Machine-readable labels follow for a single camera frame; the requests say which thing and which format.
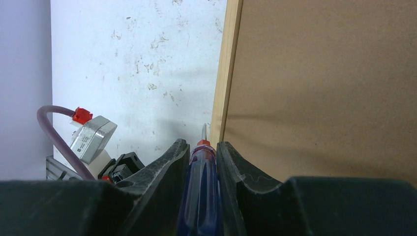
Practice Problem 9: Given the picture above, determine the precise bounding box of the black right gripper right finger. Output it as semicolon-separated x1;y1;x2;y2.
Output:
216;142;417;236

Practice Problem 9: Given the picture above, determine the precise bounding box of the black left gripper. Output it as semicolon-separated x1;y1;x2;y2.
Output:
97;152;145;184

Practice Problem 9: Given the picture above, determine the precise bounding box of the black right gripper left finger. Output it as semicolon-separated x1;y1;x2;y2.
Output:
0;139;190;236

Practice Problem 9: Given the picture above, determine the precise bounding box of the blue red screwdriver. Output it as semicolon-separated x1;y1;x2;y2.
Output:
176;124;224;236

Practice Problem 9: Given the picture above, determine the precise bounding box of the wooden picture frame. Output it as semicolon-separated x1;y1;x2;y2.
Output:
209;0;417;184

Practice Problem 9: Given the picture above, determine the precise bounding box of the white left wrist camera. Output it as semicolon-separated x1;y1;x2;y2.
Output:
70;116;117;179

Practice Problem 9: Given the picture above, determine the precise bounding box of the aluminium front rail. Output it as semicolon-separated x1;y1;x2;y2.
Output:
46;156;82;181

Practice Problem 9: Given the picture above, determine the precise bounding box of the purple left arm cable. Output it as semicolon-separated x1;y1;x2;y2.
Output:
36;105;97;181

